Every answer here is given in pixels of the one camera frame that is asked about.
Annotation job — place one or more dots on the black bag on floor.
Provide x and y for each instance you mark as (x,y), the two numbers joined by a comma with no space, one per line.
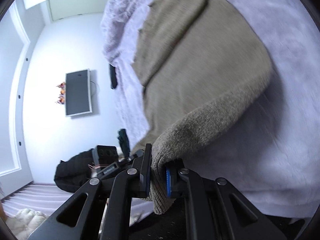
(72,174)

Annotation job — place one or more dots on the orange flower decoration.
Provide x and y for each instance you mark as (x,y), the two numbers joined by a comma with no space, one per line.
(61,98)

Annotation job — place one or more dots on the black phone on bed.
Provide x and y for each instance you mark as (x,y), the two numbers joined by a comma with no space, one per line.
(113,76)

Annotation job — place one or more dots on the dark green hanging cloth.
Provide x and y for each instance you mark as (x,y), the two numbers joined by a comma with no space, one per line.
(124,142)

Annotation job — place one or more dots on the white door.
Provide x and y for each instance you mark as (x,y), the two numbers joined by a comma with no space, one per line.
(15,43)

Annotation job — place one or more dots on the white fluffy cloth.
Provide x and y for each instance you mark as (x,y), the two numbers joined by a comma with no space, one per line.
(25,222)

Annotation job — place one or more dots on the lavender embossed bed blanket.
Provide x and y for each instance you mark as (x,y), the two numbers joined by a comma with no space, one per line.
(271,154)

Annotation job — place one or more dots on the brown knit sweater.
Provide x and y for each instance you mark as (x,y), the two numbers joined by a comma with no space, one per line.
(201,65)

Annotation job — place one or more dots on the wall mounted monitor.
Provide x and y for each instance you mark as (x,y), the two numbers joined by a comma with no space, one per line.
(78,93)

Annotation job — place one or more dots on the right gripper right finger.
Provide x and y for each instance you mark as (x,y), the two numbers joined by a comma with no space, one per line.
(215,209)

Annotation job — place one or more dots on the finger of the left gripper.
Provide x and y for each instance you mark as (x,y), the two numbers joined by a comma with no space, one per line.
(111,171)

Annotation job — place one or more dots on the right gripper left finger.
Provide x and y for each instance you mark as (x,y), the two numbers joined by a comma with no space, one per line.
(100,209)

